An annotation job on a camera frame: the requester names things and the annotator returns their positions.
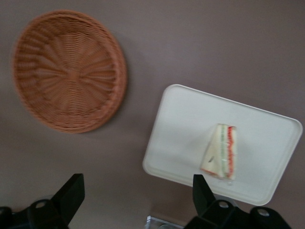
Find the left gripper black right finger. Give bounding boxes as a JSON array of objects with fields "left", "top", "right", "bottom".
[{"left": 185, "top": 174, "right": 251, "bottom": 229}]

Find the round brown wicker basket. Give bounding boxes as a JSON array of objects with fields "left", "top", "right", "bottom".
[{"left": 11, "top": 9, "right": 128, "bottom": 135}]

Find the cream plastic tray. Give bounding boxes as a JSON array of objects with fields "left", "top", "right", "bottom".
[{"left": 142, "top": 83, "right": 304, "bottom": 207}]

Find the clear acrylic bottle rack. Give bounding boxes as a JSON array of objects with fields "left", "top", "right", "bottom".
[{"left": 146, "top": 215, "right": 191, "bottom": 229}]

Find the triangular sandwich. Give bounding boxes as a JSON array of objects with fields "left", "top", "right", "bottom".
[{"left": 199, "top": 123, "right": 239, "bottom": 181}]

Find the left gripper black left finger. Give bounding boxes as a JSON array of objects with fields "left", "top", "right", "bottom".
[{"left": 27, "top": 173, "right": 86, "bottom": 229}]

